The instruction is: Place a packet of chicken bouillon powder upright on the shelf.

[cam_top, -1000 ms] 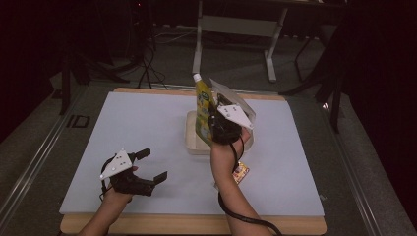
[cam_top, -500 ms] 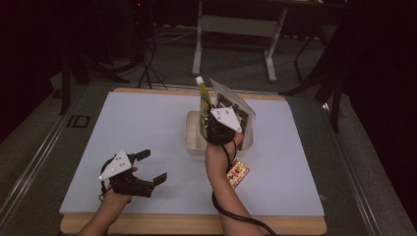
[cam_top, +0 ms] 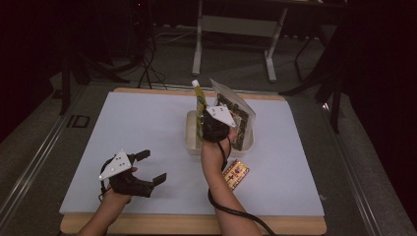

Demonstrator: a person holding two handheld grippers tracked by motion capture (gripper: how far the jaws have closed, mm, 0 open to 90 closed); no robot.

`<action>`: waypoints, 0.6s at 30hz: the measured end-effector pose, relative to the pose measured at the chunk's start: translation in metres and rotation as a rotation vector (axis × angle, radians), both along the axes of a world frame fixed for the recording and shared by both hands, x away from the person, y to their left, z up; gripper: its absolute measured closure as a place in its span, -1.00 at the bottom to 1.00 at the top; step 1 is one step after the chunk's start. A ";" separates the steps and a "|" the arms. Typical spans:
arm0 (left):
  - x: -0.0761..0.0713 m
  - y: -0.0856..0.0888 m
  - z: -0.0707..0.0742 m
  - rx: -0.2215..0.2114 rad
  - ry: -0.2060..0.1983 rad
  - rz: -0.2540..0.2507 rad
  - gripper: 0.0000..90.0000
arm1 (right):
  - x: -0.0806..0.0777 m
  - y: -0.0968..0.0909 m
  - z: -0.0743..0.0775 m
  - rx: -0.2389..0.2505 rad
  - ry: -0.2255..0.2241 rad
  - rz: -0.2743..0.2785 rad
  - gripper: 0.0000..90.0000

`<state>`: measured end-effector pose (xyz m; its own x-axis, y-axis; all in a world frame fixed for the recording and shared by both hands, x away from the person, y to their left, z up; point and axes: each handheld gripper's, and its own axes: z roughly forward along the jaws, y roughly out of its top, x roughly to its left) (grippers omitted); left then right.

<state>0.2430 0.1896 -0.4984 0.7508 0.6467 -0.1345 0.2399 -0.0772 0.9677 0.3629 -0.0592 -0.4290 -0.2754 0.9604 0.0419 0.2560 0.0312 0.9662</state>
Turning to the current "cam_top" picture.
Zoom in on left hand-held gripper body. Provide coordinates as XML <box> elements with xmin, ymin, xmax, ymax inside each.
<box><xmin>98</xmin><ymin>149</ymin><xmax>155</xmax><ymax>199</ymax></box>

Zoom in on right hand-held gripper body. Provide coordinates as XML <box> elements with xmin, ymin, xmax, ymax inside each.
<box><xmin>201</xmin><ymin>104</ymin><xmax>238</xmax><ymax>145</ymax></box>

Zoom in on white plastic container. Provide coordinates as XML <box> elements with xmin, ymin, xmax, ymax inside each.
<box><xmin>183</xmin><ymin>109</ymin><xmax>256</xmax><ymax>157</ymax></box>

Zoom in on yellow spouted pouch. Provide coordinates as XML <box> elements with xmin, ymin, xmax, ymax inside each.
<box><xmin>191</xmin><ymin>79</ymin><xmax>209</xmax><ymax>143</ymax></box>

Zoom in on clear bag of dried seaweed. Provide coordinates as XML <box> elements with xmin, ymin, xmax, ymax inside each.
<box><xmin>208</xmin><ymin>78</ymin><xmax>257</xmax><ymax>152</ymax></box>

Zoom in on person's right hand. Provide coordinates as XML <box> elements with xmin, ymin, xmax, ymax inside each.
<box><xmin>200</xmin><ymin>127</ymin><xmax>238</xmax><ymax>172</ymax></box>

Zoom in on person's left hand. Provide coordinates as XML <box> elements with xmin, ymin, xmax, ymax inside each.
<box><xmin>99</xmin><ymin>166</ymin><xmax>139</xmax><ymax>213</ymax></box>

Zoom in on white table mat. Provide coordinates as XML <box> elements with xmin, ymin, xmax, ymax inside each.
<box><xmin>58</xmin><ymin>90</ymin><xmax>326</xmax><ymax>217</ymax></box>

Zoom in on wooden table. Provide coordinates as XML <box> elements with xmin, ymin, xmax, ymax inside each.
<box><xmin>59</xmin><ymin>87</ymin><xmax>328</xmax><ymax>236</ymax></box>

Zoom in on red and yellow small box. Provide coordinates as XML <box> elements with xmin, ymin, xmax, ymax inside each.
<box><xmin>222</xmin><ymin>158</ymin><xmax>251</xmax><ymax>192</ymax></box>

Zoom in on black metal stand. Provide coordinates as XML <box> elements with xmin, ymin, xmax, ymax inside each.
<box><xmin>278</xmin><ymin>30</ymin><xmax>347</xmax><ymax>134</ymax></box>
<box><xmin>58</xmin><ymin>29</ymin><xmax>132</xmax><ymax>116</ymax></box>

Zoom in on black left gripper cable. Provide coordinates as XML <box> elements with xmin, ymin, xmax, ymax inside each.
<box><xmin>97</xmin><ymin>158</ymin><xmax>115</xmax><ymax>203</ymax></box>

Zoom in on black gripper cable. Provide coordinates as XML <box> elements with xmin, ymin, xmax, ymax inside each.
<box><xmin>97</xmin><ymin>158</ymin><xmax>115</xmax><ymax>203</ymax></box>
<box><xmin>207</xmin><ymin>137</ymin><xmax>278</xmax><ymax>236</ymax></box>

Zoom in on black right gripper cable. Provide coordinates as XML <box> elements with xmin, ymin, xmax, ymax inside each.
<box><xmin>207</xmin><ymin>137</ymin><xmax>278</xmax><ymax>236</ymax></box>

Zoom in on black floor cables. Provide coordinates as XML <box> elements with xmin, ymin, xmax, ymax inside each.
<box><xmin>137</xmin><ymin>40</ymin><xmax>169</xmax><ymax>90</ymax></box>

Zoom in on white floor cable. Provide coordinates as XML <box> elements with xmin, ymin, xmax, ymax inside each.
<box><xmin>153</xmin><ymin>28</ymin><xmax>199</xmax><ymax>45</ymax></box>

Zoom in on white metal desk frame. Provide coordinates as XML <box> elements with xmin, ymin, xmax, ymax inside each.
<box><xmin>191</xmin><ymin>0</ymin><xmax>290</xmax><ymax>84</ymax></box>

